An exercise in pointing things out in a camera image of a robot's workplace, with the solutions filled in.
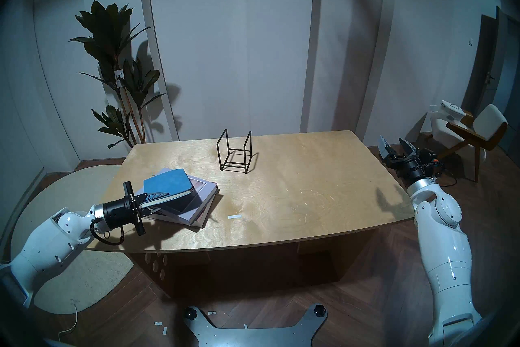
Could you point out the large brown Homes book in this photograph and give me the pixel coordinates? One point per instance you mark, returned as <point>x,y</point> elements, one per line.
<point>205,214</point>

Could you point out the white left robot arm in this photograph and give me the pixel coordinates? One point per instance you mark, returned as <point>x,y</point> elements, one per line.
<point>44,244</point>

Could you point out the grey Discontent book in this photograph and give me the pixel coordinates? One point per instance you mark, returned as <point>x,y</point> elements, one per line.
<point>199,191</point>

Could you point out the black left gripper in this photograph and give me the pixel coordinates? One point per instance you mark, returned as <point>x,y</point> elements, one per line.
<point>122,210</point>

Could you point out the dark door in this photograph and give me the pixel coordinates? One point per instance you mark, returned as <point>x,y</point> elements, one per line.
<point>483,65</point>

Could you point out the white wooden armchair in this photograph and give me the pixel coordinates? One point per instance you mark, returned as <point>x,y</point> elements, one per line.
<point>489,122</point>

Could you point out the thin yellow book with ribbon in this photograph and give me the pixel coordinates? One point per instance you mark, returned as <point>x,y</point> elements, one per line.
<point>168,181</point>

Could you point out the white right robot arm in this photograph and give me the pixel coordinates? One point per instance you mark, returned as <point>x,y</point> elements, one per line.
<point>443,236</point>

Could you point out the white object on armchair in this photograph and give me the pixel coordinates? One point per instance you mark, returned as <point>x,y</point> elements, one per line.
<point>453,110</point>

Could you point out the round beige rug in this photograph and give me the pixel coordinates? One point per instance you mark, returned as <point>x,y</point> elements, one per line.
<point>61,195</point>

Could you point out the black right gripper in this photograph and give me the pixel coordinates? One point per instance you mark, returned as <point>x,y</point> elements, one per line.
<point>414,167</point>

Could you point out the black base knob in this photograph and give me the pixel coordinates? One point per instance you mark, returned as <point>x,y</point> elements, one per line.
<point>189,313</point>
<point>320,310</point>

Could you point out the white plant tag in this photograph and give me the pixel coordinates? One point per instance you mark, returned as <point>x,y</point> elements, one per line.
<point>119,78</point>

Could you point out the tall green potted plant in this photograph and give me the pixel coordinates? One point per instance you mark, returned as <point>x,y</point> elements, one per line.
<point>109,37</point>

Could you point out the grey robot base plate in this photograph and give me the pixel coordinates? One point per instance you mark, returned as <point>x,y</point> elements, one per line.
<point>252,336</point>

